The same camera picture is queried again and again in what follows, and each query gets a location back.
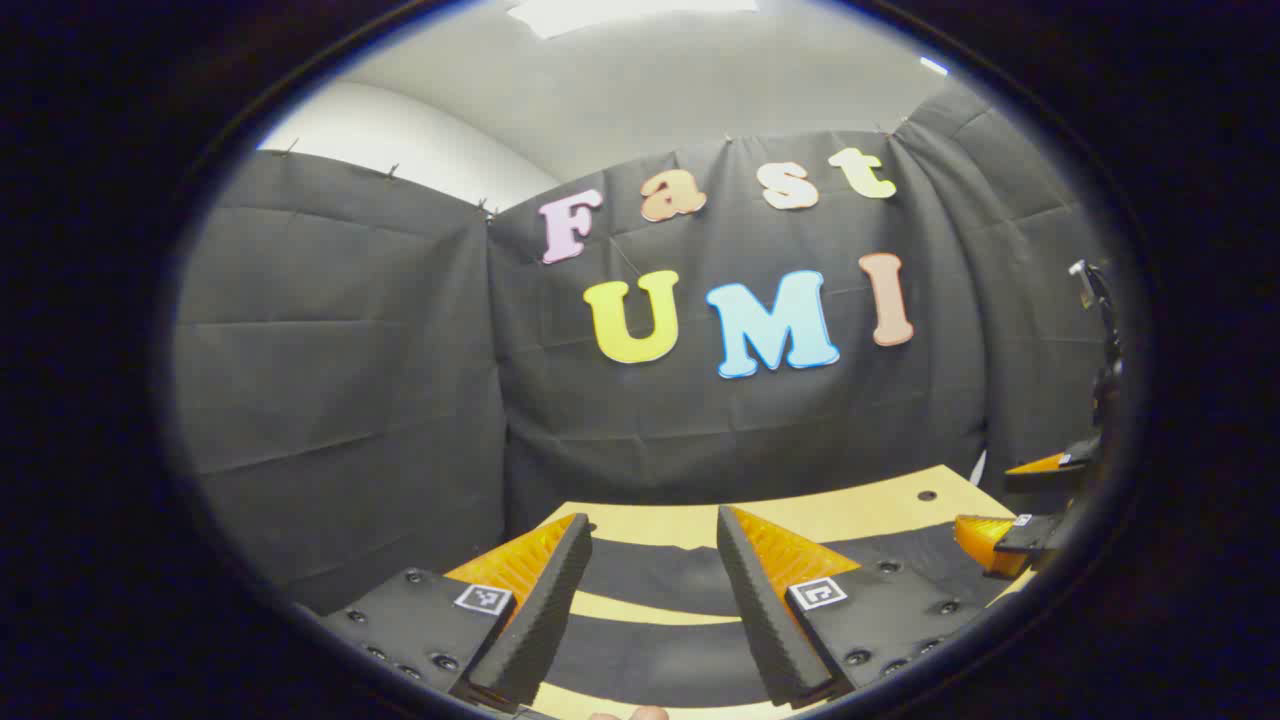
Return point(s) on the black backdrop cloth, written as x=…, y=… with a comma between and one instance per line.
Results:
x=700, y=430

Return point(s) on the dark grey jeans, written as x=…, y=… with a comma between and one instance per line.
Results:
x=650, y=580

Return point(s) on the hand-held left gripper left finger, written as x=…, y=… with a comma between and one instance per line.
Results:
x=540, y=610

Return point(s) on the large ceiling light panel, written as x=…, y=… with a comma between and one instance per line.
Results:
x=630, y=12

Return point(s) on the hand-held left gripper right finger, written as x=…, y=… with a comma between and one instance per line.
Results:
x=765, y=610

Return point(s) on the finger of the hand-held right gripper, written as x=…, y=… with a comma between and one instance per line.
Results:
x=1000, y=545
x=1045, y=472

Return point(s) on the small ceiling light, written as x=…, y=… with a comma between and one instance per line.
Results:
x=934, y=66

